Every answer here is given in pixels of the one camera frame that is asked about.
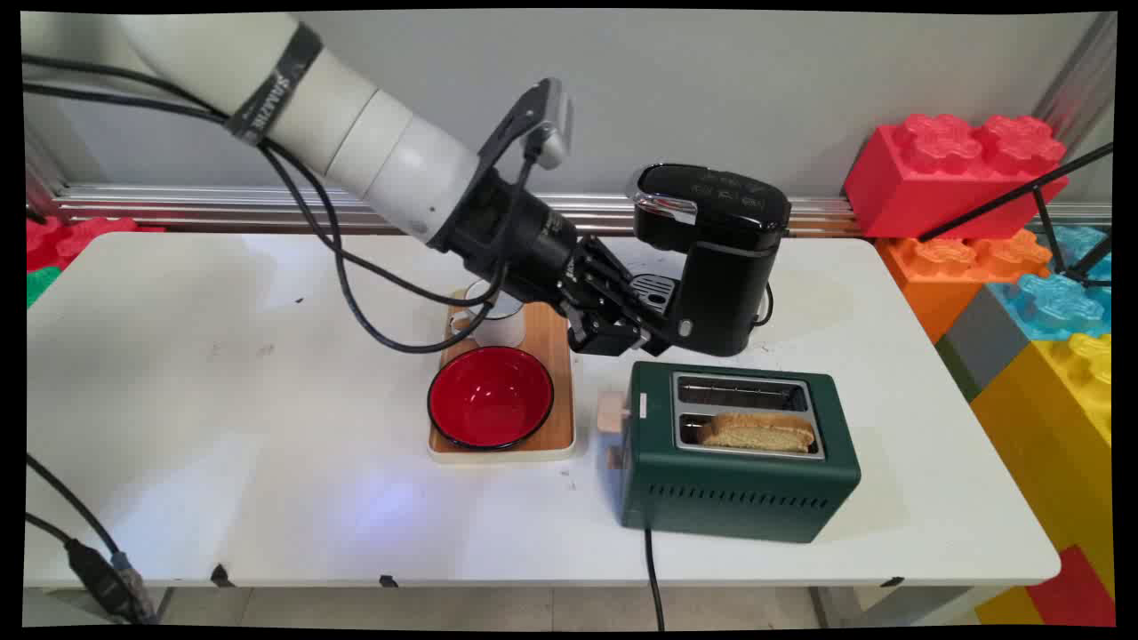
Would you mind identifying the blue toy brick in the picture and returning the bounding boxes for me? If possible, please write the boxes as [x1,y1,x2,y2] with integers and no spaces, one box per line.
[987,224,1114,342]

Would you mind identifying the dark green two-slot toaster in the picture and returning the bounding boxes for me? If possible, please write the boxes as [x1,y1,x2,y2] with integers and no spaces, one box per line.
[620,360,862,544]

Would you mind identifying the orange toy brick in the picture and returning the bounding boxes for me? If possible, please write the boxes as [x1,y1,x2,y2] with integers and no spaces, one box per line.
[875,228,1055,344]

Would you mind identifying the flat red toy brick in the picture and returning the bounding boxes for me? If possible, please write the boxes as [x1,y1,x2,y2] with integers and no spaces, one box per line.
[26,215,166,273]

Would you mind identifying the wooden toaster lever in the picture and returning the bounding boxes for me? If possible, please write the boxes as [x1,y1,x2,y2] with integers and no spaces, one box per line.
[597,391,631,436]

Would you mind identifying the large red toy brick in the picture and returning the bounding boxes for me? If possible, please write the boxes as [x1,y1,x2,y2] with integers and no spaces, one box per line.
[842,113,1070,240]

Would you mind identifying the toasted bread slice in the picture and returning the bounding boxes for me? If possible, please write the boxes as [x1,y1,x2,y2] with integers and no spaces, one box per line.
[697,412,818,455]

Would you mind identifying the thin black cable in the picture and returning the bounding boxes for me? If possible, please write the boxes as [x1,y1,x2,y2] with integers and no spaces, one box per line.
[25,453,125,561]

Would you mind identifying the black strap on arm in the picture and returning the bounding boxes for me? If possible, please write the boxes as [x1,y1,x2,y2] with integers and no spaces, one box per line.
[224,21,325,148]

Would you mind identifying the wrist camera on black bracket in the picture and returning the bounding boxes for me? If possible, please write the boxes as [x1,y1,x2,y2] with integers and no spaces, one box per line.
[478,78,572,214]

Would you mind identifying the aluminium frame post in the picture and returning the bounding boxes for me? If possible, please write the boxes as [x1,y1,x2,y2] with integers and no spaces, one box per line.
[1031,12,1118,136]

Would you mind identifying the black tripod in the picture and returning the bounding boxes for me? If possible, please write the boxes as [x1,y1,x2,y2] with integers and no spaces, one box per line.
[916,140,1115,288]

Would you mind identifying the grey toy brick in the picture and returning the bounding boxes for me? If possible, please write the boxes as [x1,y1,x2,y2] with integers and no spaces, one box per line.
[944,284,1034,403]

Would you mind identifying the red bowl with black rim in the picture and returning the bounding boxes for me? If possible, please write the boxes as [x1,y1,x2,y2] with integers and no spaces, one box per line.
[427,345,556,452]

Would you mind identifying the wooden serving tray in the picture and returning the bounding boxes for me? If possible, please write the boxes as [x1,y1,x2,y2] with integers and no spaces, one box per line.
[426,289,578,464]

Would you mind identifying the large yellow toy brick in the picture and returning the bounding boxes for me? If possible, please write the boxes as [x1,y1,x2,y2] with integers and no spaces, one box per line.
[969,332,1115,598]

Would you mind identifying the green toy brick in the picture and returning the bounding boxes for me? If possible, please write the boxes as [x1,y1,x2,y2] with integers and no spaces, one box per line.
[26,265,65,309]

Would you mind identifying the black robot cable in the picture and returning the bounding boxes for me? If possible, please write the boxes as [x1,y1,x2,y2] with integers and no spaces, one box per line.
[22,53,539,309]
[22,82,509,355]

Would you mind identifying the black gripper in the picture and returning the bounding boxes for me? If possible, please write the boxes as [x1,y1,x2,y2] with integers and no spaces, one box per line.
[434,167,675,358]

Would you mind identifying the black toaster power cord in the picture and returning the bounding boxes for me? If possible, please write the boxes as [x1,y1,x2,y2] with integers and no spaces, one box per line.
[643,528,668,632]

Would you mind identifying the black cable with connector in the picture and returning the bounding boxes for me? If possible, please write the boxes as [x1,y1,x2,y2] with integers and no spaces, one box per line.
[25,512,159,625]

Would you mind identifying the white mug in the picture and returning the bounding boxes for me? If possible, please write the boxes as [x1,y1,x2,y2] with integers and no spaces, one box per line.
[448,279,528,350]

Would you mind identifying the black coffee machine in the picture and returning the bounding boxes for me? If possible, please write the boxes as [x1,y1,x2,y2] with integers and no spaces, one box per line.
[626,163,792,358]

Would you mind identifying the aluminium frame rail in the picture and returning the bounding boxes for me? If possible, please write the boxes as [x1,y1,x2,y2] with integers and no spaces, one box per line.
[52,183,1114,237]

